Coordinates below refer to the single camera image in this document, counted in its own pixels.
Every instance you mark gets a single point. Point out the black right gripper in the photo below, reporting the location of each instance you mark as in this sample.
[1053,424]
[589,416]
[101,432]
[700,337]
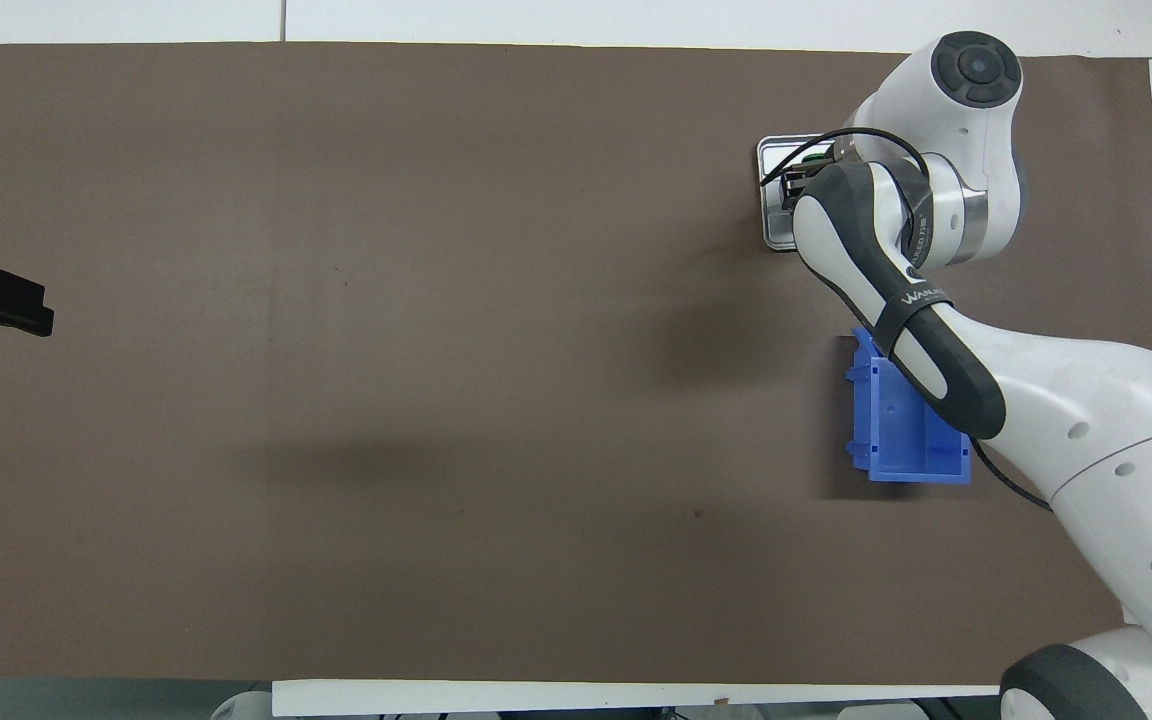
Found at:
[796,190]

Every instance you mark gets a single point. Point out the white rounded robot base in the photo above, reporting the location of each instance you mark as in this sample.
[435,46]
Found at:
[241,708]

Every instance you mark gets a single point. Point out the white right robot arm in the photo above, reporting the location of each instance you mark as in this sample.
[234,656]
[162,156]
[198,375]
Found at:
[1086,400]

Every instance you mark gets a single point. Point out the grey metal tray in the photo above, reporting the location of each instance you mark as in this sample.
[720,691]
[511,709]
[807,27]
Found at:
[771,225]

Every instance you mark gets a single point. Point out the blue plastic storage bin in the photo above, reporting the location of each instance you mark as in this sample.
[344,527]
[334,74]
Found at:
[896,450]

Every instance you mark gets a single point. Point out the brown table mat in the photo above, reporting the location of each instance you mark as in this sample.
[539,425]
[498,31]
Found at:
[436,400]

